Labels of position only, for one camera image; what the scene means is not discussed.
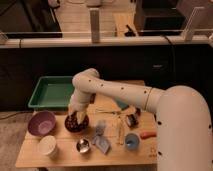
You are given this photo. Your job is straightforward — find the dark red grape bunch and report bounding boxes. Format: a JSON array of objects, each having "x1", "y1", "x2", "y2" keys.
[{"x1": 66, "y1": 114, "x2": 89, "y2": 131}]

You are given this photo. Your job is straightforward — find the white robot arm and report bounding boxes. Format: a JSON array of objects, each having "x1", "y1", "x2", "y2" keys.
[{"x1": 69, "y1": 68, "x2": 213, "y2": 171}]

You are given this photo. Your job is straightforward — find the red bowl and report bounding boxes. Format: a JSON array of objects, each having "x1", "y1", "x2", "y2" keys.
[{"x1": 64, "y1": 112, "x2": 90, "y2": 134}]

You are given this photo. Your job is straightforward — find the purple bowl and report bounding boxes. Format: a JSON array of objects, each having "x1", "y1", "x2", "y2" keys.
[{"x1": 28, "y1": 111, "x2": 56, "y2": 136}]

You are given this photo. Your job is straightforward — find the small steel bowl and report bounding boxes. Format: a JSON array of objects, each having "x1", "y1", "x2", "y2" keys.
[{"x1": 76, "y1": 139, "x2": 90, "y2": 154}]

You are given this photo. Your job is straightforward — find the black rectangular block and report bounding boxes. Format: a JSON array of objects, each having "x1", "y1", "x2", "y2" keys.
[{"x1": 90, "y1": 94, "x2": 96, "y2": 103}]

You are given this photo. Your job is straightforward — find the green plastic tray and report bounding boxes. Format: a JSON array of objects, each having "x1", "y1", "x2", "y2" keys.
[{"x1": 28, "y1": 76, "x2": 74, "y2": 110}]

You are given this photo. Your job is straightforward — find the metal fork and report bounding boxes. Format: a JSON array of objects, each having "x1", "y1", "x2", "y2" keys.
[{"x1": 96, "y1": 109, "x2": 121, "y2": 115}]

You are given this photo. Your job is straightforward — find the white cup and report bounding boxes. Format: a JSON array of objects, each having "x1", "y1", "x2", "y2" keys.
[{"x1": 38, "y1": 135, "x2": 58, "y2": 157}]

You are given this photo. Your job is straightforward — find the wooden utensil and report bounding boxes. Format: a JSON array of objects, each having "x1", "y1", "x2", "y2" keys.
[{"x1": 117, "y1": 117, "x2": 124, "y2": 145}]

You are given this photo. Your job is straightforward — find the teal sponge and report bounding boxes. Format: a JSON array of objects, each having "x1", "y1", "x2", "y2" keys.
[{"x1": 116, "y1": 101, "x2": 129, "y2": 110}]

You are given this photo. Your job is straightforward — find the black binder clip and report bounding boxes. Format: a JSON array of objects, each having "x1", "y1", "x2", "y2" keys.
[{"x1": 126, "y1": 114, "x2": 138, "y2": 128}]

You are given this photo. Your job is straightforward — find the blue cup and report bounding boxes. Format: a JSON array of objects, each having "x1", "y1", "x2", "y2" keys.
[{"x1": 125, "y1": 133, "x2": 140, "y2": 150}]

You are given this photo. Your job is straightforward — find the black handled knife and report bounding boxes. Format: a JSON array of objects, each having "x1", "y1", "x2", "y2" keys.
[{"x1": 135, "y1": 108, "x2": 141, "y2": 116}]

